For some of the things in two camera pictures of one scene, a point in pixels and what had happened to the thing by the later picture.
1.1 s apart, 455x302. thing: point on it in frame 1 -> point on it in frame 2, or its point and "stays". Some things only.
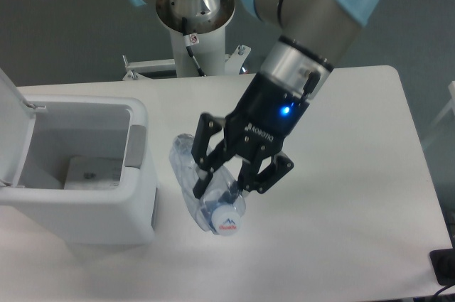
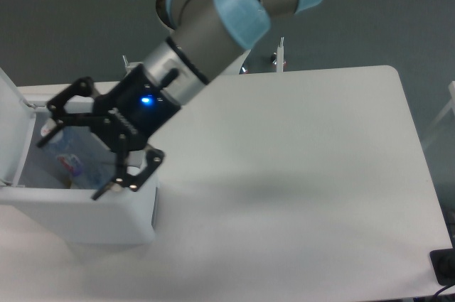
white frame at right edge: (449, 107) stays
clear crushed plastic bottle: (221, 208) -> (86, 160)
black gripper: (263, 115) -> (126, 116)
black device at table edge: (443, 262) stays
